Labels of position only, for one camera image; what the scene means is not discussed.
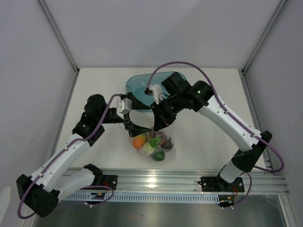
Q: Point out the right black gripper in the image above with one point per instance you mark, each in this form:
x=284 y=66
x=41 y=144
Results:
x=161 y=121

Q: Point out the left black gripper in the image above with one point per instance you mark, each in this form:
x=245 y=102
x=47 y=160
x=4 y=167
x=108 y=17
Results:
x=134 y=130

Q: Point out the orange green mango toy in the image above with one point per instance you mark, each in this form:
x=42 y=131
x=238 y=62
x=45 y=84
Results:
x=139 y=141

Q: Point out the white radish toy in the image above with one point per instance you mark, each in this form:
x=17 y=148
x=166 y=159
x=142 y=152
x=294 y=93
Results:
x=147 y=149

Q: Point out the dark brown mangosteen toy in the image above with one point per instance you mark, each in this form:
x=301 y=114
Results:
x=167 y=145

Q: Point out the clear zip top bag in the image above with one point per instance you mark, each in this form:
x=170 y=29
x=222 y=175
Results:
x=157 y=146

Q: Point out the green lime toy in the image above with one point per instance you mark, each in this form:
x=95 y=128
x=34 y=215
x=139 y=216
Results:
x=158 y=156

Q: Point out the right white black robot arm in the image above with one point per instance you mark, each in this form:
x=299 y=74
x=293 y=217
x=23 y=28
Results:
x=250 y=142

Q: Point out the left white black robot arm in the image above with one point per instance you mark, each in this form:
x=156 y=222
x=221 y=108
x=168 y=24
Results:
x=44 y=189

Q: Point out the green leaf toy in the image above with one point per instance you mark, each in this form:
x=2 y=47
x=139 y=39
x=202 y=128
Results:
x=154 y=142

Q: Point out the teal plastic tray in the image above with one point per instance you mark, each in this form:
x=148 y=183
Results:
x=137 y=85

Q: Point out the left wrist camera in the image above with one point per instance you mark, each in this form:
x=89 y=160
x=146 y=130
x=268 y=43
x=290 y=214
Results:
x=123 y=107

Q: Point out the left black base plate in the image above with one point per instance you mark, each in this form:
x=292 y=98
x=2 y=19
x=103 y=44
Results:
x=106 y=180

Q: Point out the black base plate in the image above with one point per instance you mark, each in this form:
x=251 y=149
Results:
x=106 y=180
x=217 y=184

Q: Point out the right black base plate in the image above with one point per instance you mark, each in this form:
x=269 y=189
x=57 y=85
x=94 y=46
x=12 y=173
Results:
x=217 y=184

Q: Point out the white slotted cable duct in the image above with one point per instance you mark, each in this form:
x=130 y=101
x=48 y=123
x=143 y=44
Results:
x=143 y=197

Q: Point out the aluminium mounting rail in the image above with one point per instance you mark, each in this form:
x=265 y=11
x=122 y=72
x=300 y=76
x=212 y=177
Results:
x=185 y=181

